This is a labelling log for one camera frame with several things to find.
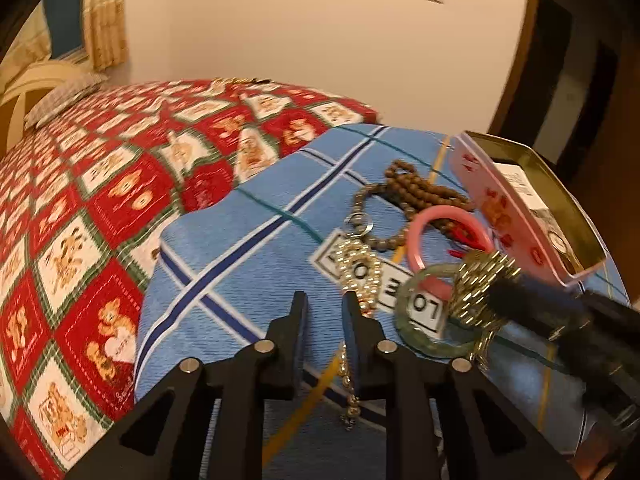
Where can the pink bangle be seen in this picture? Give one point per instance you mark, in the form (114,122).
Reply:
(414,240)

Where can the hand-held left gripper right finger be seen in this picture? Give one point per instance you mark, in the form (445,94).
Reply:
(356,360)

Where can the brown door frame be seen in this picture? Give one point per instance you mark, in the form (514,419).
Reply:
(520,60)

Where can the white card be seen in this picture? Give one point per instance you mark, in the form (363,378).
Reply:
(530,185)

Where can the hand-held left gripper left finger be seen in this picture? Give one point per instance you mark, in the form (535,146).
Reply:
(300,350)

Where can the blue plaid cloth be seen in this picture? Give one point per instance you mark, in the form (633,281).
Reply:
(240,260)

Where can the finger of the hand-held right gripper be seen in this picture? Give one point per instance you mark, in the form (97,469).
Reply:
(530,300)

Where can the window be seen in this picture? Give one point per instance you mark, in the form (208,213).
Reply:
(65,15)

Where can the narrow beige curtain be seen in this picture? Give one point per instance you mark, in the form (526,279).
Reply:
(105,15)

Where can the cream wooden headboard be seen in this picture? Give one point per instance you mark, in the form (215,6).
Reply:
(25,85)

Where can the pink tin box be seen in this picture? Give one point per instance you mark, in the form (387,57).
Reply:
(505,215)

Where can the red bear-print bedspread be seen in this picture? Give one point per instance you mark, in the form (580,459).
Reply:
(100,200)

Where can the striped pillow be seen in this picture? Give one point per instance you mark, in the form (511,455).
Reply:
(60,97)

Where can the green jade bangle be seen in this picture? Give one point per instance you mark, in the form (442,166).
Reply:
(415,332)

